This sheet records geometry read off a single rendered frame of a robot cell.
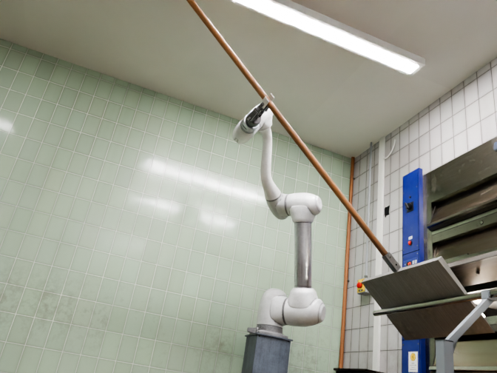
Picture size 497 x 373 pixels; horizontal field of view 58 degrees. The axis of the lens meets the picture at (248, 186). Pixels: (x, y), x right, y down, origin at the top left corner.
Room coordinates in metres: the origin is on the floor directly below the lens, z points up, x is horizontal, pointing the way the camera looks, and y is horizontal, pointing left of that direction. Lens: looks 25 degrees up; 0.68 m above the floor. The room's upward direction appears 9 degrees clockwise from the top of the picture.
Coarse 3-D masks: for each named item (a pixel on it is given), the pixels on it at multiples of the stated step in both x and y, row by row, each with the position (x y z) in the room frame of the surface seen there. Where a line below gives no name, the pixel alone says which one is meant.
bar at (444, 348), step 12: (432, 300) 1.93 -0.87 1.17; (444, 300) 1.85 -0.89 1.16; (456, 300) 1.79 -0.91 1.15; (468, 300) 1.75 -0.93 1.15; (492, 300) 1.65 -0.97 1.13; (384, 312) 2.25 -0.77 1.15; (396, 312) 2.17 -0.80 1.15; (480, 312) 1.63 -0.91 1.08; (468, 324) 1.61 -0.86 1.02; (456, 336) 1.59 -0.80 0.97; (444, 348) 1.57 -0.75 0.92; (444, 360) 1.57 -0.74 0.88; (444, 372) 1.57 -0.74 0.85
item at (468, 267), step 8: (480, 256) 1.94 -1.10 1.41; (488, 256) 1.89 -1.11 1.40; (496, 256) 1.86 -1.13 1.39; (448, 264) 2.13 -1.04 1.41; (456, 264) 2.07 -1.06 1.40; (464, 264) 2.03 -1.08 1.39; (472, 264) 2.01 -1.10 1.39; (480, 264) 1.98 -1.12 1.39; (488, 264) 1.96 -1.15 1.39; (496, 264) 1.93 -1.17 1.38; (456, 272) 2.15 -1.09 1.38; (464, 272) 2.12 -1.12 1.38; (472, 272) 2.09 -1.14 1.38; (480, 272) 2.06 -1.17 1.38; (488, 272) 2.03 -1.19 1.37; (496, 272) 2.01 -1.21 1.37; (464, 280) 2.21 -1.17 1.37; (472, 280) 2.18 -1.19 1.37; (480, 280) 2.15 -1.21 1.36; (488, 280) 2.12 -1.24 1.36
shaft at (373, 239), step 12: (192, 0) 1.64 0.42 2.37; (216, 36) 1.69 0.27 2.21; (228, 48) 1.70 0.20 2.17; (252, 84) 1.76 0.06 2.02; (264, 96) 1.77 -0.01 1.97; (276, 108) 1.78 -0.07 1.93; (288, 132) 1.82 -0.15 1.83; (300, 144) 1.83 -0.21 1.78; (312, 156) 1.84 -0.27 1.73; (336, 192) 1.89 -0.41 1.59; (348, 204) 1.91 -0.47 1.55; (372, 240) 1.95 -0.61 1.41; (384, 252) 1.97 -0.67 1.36
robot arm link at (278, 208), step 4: (280, 196) 2.45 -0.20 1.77; (284, 196) 2.45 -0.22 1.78; (276, 200) 2.44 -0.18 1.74; (280, 200) 2.45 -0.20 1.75; (284, 200) 2.44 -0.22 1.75; (268, 204) 2.49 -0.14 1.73; (272, 204) 2.47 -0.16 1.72; (276, 204) 2.47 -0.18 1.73; (280, 204) 2.46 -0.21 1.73; (284, 204) 2.45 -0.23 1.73; (272, 208) 2.50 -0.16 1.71; (276, 208) 2.49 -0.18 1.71; (280, 208) 2.47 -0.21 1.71; (284, 208) 2.46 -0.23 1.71; (272, 212) 2.54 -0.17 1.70; (276, 212) 2.52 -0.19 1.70; (280, 212) 2.50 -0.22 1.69; (284, 212) 2.48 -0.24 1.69; (276, 216) 2.56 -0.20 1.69; (280, 216) 2.54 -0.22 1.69; (284, 216) 2.53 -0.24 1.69
